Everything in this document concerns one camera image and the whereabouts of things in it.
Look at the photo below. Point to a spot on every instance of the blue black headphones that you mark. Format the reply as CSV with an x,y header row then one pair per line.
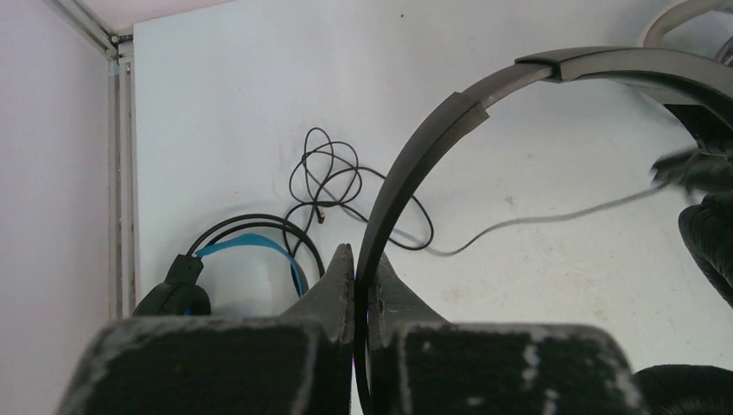
x,y
248,265

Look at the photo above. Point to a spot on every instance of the white headphones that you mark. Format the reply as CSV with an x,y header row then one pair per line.
x,y
676,14

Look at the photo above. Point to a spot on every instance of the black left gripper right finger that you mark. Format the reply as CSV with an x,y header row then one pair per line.
x,y
420,363

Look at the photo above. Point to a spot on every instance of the aluminium frame rail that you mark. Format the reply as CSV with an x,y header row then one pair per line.
x,y
117,48

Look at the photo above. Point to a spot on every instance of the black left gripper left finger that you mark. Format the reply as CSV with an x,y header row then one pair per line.
x,y
299,362

